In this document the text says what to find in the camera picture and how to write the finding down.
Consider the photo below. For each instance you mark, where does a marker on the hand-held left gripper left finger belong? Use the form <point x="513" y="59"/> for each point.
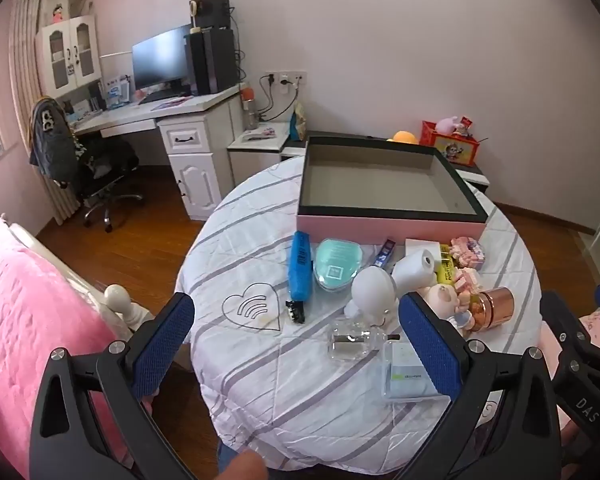
<point x="165" y="345"/>

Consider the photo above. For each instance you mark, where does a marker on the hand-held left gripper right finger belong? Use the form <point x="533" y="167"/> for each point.
<point x="430" y="345"/>

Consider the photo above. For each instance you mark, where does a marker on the pig doll figurine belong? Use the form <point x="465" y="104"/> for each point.
<point x="445" y="300"/>

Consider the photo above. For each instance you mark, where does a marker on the rose gold jar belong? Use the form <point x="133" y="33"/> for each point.
<point x="495" y="307"/>

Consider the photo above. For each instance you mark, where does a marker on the pink and white block figure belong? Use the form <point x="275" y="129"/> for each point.
<point x="467" y="280"/>

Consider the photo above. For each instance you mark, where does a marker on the white round figurine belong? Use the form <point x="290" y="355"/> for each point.
<point x="372" y="290"/>

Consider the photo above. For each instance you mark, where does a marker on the pink box with black rim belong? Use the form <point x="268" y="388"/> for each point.
<point x="380" y="230"/>

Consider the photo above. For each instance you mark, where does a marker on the black hair clip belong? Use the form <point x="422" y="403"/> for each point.
<point x="296" y="312"/>

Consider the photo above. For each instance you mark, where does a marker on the clear box with blue card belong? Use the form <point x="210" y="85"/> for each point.
<point x="405" y="375"/>

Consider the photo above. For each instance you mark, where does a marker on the white tape roll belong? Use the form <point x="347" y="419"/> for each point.
<point x="410" y="272"/>

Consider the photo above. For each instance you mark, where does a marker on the yellow oblong box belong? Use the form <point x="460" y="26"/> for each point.
<point x="446" y="270"/>

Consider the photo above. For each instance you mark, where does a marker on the round table with striped cloth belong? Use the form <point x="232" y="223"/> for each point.
<point x="280" y="385"/>

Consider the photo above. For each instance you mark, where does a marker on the teal rounded case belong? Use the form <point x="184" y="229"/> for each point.
<point x="337" y="265"/>

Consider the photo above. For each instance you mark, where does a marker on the pink fluffy blanket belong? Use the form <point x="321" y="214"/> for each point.
<point x="30" y="335"/>

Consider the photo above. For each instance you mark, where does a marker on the blue oblong case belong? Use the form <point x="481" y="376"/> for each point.
<point x="301" y="265"/>

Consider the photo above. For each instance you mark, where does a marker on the black office chair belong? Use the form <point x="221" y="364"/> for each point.
<point x="105" y="185"/>

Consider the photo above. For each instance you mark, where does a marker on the white corner desk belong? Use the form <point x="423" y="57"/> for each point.
<point x="190" y="175"/>

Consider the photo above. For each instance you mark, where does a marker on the white radiator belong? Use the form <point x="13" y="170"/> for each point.
<point x="62" y="205"/>

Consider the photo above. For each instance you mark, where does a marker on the red printed crate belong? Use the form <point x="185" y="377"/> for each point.
<point x="452" y="150"/>

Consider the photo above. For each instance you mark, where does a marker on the small red white doll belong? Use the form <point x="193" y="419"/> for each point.
<point x="465" y="126"/>

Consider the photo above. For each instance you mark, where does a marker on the pink plush toy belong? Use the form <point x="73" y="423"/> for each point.
<point x="449" y="124"/>

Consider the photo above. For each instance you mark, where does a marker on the pink magazine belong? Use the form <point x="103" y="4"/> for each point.
<point x="260" y="134"/>

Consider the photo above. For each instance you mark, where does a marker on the black printed jacket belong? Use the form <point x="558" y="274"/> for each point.
<point x="52" y="140"/>

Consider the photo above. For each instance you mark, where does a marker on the black keyboard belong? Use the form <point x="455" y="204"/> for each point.
<point x="162" y="96"/>

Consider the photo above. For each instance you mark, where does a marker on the bottle with orange cap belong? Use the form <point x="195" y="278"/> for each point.
<point x="250" y="110"/>

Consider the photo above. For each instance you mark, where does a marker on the blue yellow snack bag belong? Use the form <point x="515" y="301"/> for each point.
<point x="298" y="122"/>

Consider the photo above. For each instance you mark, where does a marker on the blue white boxes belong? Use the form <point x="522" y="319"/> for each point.
<point x="116" y="91"/>

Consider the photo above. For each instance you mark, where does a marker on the black computer monitor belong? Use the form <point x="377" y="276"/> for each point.
<point x="160" y="60"/>

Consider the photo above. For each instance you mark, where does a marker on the black computer tower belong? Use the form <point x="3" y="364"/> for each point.
<point x="212" y="60"/>

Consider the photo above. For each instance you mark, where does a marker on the white hutch cabinet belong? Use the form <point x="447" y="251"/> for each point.
<point x="70" y="55"/>

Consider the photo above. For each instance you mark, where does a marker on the beige striped curtain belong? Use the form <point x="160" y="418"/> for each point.
<point x="27" y="60"/>

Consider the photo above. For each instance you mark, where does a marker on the black speaker box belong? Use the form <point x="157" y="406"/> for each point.
<point x="212" y="12"/>

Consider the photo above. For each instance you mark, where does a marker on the small doll with black hair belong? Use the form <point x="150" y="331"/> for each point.
<point x="57" y="14"/>

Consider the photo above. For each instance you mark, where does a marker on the white bed frame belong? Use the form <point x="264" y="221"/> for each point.
<point x="117" y="297"/>

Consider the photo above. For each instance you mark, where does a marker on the white wall socket strip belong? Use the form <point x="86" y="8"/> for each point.
<point x="285" y="78"/>

